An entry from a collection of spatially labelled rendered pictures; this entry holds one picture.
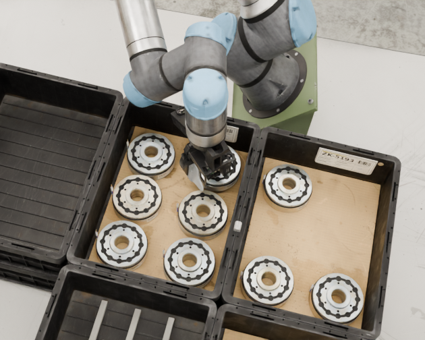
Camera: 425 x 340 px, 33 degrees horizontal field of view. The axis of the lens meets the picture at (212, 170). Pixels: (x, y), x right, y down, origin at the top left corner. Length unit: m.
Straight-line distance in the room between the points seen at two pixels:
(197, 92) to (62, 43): 0.80
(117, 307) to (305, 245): 0.41
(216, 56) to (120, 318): 0.54
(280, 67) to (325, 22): 1.31
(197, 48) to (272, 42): 0.32
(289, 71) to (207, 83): 0.52
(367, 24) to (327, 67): 1.10
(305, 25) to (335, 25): 1.45
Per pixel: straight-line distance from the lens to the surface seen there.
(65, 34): 1.94
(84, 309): 1.43
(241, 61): 1.58
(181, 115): 1.40
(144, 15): 1.36
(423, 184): 1.79
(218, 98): 1.17
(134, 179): 1.50
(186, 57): 1.26
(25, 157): 1.59
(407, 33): 3.02
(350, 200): 1.57
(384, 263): 1.41
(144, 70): 1.33
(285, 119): 1.66
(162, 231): 1.48
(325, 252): 1.50
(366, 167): 1.55
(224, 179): 1.48
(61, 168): 1.56
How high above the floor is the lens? 2.18
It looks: 61 degrees down
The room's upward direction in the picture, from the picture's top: 8 degrees clockwise
